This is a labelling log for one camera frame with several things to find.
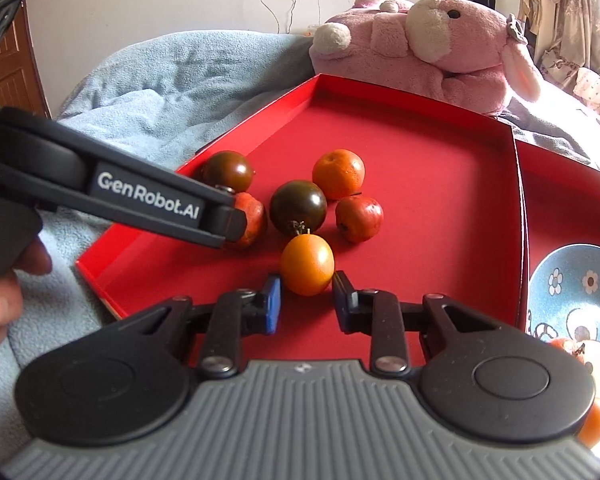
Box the blue-grey blanket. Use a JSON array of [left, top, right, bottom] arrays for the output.
[[0, 30, 600, 413]]

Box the small orange fruit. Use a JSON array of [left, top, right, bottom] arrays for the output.
[[577, 397, 600, 450]]

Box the yellow-orange tomato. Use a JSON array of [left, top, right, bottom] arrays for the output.
[[280, 234, 335, 297]]

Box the thin charger cable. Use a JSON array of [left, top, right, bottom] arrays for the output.
[[259, 0, 322, 35]]

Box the blue floral plate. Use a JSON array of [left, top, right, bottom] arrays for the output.
[[526, 243, 600, 463]]

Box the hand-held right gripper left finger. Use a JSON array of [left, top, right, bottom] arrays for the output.
[[124, 274, 283, 379]]

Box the beige patterned curtain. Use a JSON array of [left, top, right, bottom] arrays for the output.
[[517, 0, 600, 81]]

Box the brown wooden door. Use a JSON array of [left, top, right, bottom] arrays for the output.
[[0, 0, 52, 120]]

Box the red round fruit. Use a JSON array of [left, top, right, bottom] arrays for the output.
[[335, 195, 384, 244], [223, 191, 268, 250]]

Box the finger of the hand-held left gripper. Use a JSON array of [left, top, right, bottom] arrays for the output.
[[201, 202, 247, 249]]

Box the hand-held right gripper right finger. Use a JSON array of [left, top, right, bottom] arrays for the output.
[[331, 270, 501, 377]]

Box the pink plush toy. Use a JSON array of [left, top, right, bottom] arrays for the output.
[[308, 0, 544, 117]]

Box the dark brown tomato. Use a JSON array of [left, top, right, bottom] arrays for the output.
[[201, 150, 255, 194], [269, 180, 328, 237]]

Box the red cardboard box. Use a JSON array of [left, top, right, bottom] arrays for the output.
[[75, 73, 531, 368]]

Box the orange mandarin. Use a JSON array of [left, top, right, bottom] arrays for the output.
[[312, 149, 366, 201]]

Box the red box lid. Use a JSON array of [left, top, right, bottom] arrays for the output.
[[514, 137, 600, 333]]

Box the person's left hand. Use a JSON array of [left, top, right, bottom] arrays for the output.
[[0, 235, 54, 386]]

